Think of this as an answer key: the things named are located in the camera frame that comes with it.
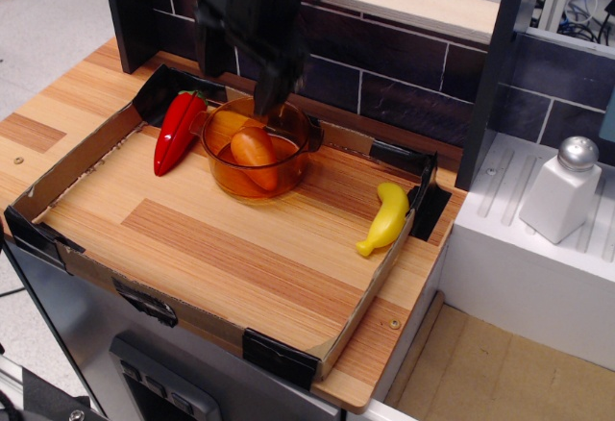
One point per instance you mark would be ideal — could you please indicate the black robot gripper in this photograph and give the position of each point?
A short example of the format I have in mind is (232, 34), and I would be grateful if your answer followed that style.
(265, 31)

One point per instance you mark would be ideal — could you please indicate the orange toy carrot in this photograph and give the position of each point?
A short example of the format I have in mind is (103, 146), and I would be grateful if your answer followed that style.
(253, 148)

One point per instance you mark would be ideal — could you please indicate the transparent orange plastic pot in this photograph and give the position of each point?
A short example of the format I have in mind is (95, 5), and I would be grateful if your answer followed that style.
(293, 134)

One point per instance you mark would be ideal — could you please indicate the cardboard fence with black tape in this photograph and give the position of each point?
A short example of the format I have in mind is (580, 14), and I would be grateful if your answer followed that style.
(277, 282)

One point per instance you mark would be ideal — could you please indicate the red toy chili pepper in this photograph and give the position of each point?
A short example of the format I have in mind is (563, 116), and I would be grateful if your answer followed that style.
(175, 135)

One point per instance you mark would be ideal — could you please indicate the light wooden shelf board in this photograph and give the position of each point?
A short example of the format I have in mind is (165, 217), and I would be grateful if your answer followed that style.
(472, 20)

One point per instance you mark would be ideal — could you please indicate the yellow toy banana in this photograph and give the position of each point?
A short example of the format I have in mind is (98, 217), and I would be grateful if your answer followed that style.
(389, 220)

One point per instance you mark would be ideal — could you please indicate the grey toy oven front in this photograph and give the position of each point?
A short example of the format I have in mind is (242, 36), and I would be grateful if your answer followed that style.
(135, 368)

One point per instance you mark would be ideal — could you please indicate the white toy sink drainboard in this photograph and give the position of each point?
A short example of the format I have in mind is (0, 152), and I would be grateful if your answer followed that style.
(500, 270)

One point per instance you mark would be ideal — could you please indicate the white salt shaker silver cap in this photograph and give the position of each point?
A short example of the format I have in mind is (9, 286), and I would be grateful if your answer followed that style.
(561, 194)

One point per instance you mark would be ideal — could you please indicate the dark grey shelf post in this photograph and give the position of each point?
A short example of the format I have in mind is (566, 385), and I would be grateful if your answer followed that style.
(512, 21)

